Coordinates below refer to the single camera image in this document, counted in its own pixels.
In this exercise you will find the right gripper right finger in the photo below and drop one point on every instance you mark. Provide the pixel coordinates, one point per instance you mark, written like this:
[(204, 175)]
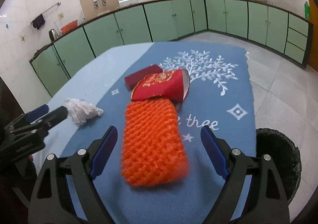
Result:
[(213, 147)]

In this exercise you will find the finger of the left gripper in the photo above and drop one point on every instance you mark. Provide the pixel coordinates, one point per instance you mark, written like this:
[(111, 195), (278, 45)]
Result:
[(53, 118), (36, 113)]

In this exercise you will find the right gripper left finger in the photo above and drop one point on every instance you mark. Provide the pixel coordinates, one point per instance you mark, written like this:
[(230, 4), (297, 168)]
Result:
[(100, 151)]

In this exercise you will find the white tissue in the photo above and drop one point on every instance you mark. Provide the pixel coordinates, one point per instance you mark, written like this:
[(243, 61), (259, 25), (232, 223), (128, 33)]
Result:
[(81, 111)]

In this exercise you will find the orange foam fruit net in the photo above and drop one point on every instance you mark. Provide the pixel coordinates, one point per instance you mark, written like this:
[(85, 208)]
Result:
[(152, 150)]

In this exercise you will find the red paper cup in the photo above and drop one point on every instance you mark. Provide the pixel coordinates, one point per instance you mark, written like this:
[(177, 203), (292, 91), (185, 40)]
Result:
[(172, 84)]

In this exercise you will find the black trash bin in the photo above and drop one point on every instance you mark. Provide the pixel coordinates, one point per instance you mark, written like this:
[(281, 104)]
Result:
[(285, 155)]

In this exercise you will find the green lower kitchen cabinets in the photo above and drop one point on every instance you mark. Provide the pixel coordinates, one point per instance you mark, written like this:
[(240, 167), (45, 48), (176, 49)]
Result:
[(276, 29)]

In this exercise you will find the blue tree-print tablecloth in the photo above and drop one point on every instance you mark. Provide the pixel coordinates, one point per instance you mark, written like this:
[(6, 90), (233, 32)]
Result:
[(220, 97)]

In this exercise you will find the dark red sponge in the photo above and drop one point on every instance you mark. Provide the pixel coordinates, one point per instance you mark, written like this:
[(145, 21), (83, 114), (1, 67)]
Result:
[(132, 80)]

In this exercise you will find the steel electric kettle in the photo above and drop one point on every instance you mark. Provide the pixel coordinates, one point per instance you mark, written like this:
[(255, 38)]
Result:
[(53, 35)]

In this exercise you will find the orange plastic basin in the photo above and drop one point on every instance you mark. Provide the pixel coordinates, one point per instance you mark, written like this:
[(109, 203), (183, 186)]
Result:
[(70, 26)]

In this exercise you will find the dark hanging towel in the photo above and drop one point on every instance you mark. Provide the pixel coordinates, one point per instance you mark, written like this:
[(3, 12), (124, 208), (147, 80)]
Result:
[(38, 22)]

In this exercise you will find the cardboard box with print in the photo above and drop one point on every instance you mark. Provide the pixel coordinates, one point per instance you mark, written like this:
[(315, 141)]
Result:
[(95, 8)]

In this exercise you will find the green plastic bottle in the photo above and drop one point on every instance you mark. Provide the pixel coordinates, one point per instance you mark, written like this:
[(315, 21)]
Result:
[(307, 10)]

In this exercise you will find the wooden door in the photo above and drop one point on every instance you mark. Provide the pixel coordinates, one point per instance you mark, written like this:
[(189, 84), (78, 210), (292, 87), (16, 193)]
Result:
[(313, 15)]

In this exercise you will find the metal towel rail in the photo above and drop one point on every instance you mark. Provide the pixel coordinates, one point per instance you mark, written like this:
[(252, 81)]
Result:
[(54, 5)]

